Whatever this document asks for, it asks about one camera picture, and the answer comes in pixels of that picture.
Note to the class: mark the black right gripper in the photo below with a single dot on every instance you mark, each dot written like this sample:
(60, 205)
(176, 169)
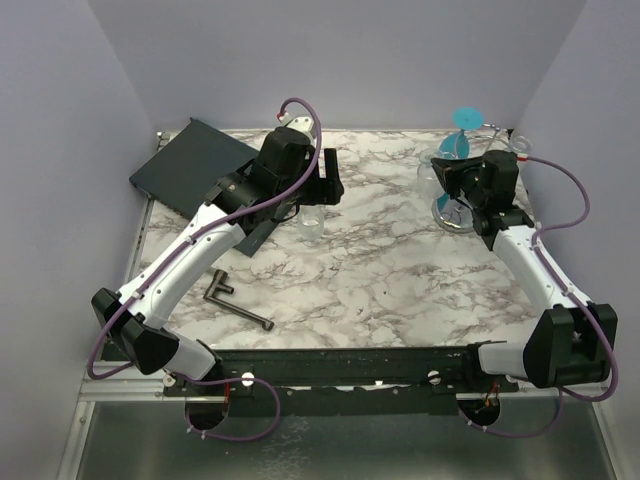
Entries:
(451, 171)

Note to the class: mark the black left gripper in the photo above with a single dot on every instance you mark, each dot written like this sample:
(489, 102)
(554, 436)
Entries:
(330, 188)

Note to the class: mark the clear ribbed wine glass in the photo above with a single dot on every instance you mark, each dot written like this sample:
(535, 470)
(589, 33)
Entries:
(311, 223)

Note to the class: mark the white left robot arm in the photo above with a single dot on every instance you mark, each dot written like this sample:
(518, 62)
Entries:
(135, 317)

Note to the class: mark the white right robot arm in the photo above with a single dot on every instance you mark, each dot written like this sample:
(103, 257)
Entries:
(572, 343)

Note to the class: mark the blue wine glass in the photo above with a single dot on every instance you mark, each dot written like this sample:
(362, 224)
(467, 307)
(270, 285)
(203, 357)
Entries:
(456, 147)

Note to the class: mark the chrome wine glass rack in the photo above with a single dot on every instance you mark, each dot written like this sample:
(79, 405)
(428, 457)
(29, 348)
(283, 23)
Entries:
(486, 136)

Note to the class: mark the dark grey flat box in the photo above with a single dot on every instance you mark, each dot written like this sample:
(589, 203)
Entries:
(188, 167)

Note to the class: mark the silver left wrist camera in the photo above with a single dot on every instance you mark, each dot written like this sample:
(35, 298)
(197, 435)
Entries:
(301, 123)

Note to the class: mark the dark metal T-handle tool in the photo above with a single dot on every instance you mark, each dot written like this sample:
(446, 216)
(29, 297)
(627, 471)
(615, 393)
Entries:
(219, 286)

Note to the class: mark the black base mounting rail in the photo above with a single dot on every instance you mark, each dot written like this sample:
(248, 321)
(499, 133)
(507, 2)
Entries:
(340, 382)

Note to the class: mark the aluminium extrusion frame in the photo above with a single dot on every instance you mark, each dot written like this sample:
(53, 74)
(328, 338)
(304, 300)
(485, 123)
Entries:
(127, 387)

